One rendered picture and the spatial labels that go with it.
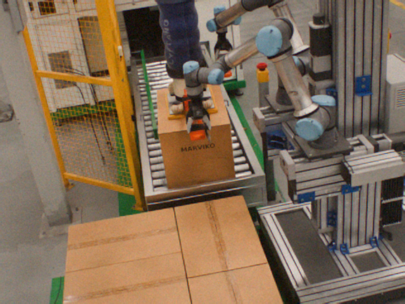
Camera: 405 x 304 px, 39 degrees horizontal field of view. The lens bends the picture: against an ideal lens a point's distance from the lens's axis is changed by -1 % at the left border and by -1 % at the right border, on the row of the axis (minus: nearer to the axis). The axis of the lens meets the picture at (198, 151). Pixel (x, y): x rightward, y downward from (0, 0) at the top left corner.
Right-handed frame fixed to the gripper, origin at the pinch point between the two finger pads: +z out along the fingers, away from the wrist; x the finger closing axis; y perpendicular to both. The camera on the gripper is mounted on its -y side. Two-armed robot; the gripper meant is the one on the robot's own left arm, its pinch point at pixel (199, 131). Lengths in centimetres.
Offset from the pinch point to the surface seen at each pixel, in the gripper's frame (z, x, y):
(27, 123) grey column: 24, 106, 89
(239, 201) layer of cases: 54, -18, 10
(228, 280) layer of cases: 53, -2, -51
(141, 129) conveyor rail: 49, 35, 106
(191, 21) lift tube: -39, -6, 52
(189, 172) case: 41, 7, 28
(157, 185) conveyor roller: 55, 27, 42
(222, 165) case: 39.5, -11.7, 27.8
